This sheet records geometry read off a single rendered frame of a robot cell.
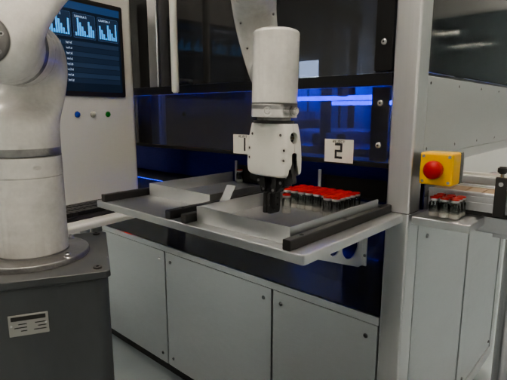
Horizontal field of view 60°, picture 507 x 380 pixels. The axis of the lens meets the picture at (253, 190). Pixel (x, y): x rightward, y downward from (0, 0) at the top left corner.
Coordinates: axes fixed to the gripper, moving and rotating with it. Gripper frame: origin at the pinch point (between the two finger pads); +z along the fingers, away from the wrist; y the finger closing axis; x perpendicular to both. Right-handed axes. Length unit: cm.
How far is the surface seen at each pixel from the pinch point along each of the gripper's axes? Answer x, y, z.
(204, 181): -30, 53, 6
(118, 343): -40, 127, 96
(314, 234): -2.6, -8.3, 5.2
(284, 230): 2.0, -4.9, 4.2
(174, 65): -28, 65, -31
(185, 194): -9.3, 37.4, 4.9
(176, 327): -36, 77, 68
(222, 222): 1.8, 11.7, 5.8
